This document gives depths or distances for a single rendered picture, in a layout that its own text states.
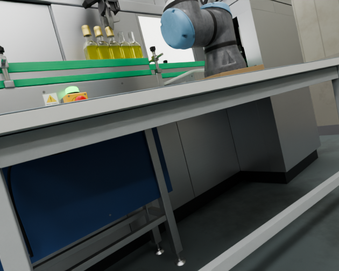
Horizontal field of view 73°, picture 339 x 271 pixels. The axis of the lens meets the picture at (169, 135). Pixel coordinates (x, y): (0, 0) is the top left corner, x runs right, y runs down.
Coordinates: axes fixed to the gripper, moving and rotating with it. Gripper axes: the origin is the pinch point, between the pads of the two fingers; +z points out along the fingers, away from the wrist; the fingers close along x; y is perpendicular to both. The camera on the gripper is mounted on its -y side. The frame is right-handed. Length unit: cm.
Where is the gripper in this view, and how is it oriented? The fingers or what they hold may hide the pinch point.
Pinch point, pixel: (108, 29)
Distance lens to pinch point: 126.6
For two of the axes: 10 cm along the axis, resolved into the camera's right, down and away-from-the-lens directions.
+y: 7.6, -2.4, 6.1
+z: 2.4, 9.7, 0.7
